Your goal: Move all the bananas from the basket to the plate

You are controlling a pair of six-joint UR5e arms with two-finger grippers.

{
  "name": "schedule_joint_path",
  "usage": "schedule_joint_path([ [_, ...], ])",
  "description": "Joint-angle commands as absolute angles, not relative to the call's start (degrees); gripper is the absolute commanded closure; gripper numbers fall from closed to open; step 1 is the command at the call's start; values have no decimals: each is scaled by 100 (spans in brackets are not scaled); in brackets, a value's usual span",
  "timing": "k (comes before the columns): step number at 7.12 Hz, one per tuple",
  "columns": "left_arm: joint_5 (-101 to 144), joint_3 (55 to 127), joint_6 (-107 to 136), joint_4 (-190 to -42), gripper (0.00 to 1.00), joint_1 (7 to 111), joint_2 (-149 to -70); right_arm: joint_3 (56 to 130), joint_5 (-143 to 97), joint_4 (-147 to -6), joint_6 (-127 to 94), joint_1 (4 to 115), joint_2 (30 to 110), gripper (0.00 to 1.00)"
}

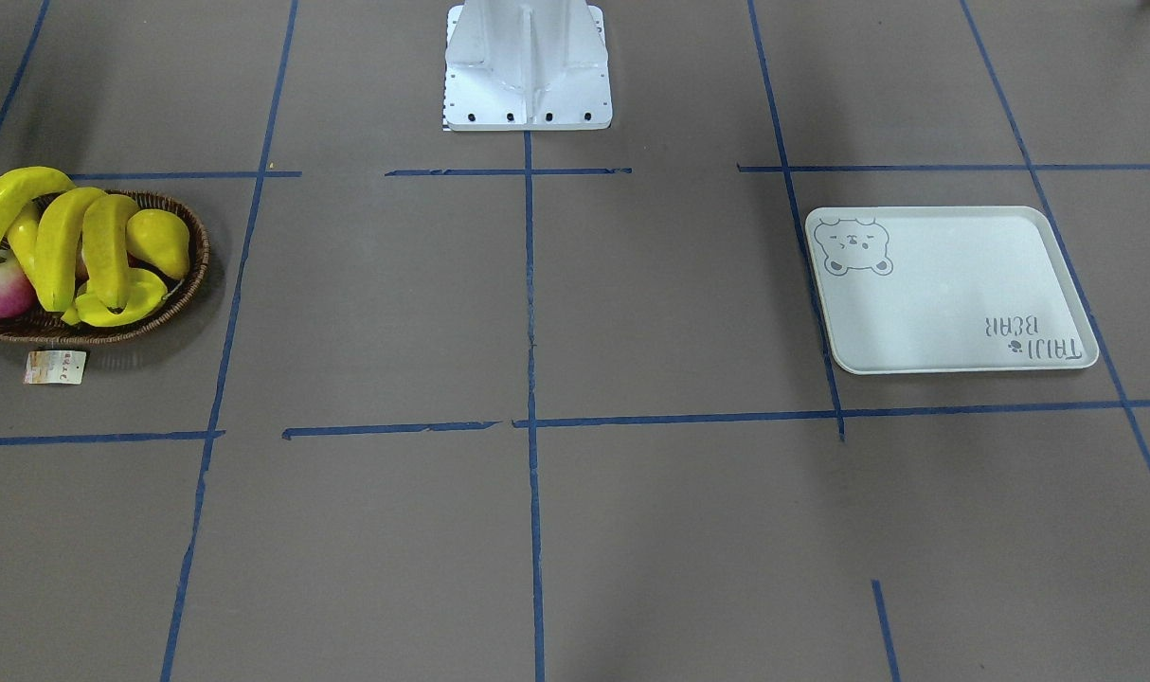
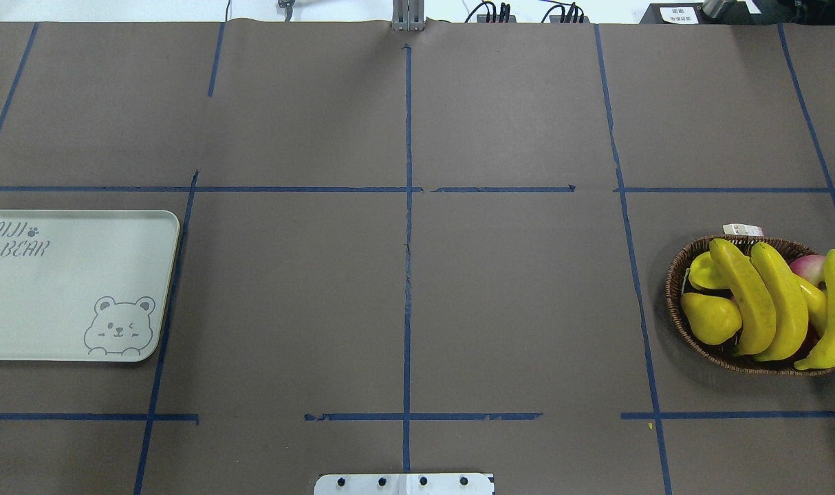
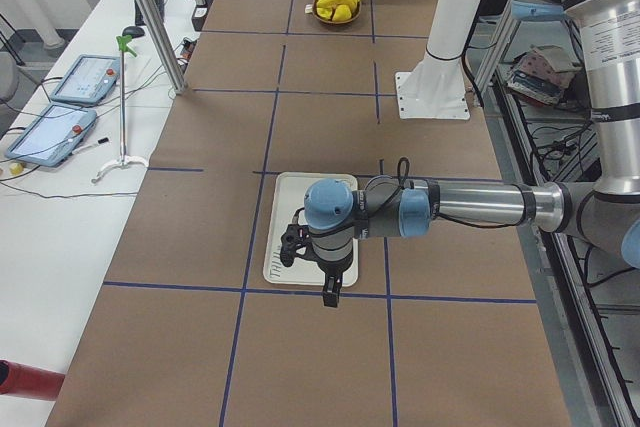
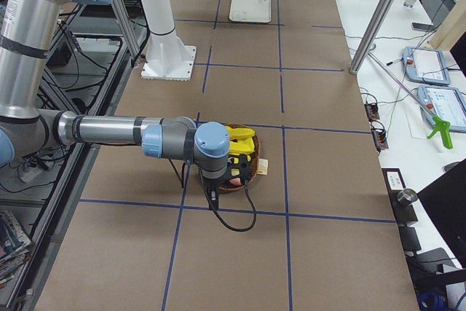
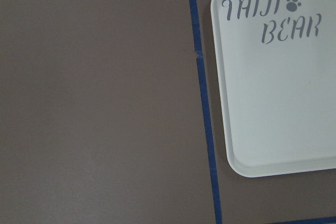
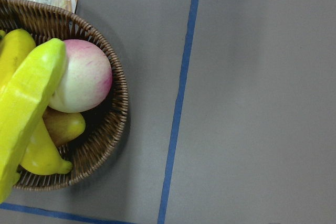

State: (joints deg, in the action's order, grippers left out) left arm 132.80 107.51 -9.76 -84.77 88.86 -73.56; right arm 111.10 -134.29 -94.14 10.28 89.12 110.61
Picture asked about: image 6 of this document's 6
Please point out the small yellow banana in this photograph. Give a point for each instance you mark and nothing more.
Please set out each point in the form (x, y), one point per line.
(41, 156)

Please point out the pink white apple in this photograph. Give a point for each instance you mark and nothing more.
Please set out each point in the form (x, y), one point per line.
(87, 79)

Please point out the bright yellow-green banana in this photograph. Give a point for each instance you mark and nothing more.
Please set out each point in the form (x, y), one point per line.
(23, 103)

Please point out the yellow pear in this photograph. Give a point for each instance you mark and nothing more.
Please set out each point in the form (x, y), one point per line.
(63, 127)

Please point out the brown wicker basket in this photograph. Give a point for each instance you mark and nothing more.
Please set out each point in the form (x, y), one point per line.
(105, 124)

